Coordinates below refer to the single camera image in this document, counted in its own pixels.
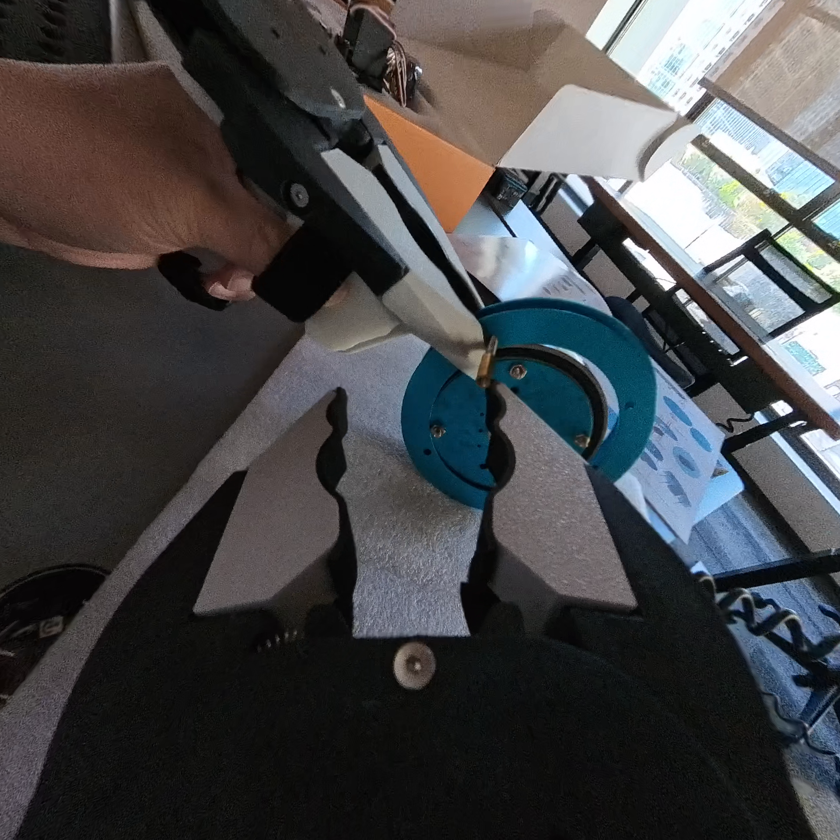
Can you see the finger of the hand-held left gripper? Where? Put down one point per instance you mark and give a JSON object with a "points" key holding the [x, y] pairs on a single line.
{"points": [[433, 315], [430, 223]]}

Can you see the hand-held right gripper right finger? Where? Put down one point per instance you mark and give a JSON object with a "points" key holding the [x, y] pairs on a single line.
{"points": [[558, 525]]}

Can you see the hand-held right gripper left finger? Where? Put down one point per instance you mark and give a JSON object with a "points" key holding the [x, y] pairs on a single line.
{"points": [[275, 538]]}

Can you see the brass standoff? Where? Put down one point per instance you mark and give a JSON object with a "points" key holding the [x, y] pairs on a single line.
{"points": [[487, 363]]}

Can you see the blue metal turntable assembly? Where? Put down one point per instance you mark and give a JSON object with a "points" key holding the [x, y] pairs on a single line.
{"points": [[459, 453]]}

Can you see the round black desk grommet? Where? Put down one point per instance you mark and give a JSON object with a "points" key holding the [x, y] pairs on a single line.
{"points": [[39, 617]]}

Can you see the person's left hand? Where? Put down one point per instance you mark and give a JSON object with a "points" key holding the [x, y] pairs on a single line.
{"points": [[118, 164]]}

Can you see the orange cardboard box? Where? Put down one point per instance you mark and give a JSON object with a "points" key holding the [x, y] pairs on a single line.
{"points": [[433, 170]]}

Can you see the black servo motor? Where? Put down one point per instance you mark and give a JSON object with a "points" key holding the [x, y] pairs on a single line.
{"points": [[367, 36]]}

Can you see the open instruction booklet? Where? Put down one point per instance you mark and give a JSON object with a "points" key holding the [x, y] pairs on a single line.
{"points": [[525, 269]]}

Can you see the white foam sheet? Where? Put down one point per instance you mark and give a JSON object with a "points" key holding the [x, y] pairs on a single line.
{"points": [[407, 525]]}

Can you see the black office chair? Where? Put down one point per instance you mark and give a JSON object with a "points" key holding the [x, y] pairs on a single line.
{"points": [[643, 328]]}

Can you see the large window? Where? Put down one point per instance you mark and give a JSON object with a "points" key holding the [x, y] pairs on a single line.
{"points": [[682, 52]]}

